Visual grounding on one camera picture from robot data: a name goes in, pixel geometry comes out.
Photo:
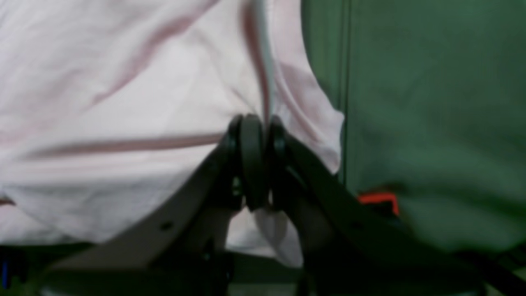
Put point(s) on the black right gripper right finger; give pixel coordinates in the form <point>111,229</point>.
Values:
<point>344,244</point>

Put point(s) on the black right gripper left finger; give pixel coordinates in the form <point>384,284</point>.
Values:
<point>195,219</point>

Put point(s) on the pink t-shirt black print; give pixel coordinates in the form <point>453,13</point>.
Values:
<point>107,106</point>

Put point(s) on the red clamp right edge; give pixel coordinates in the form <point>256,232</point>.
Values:
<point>384,203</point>

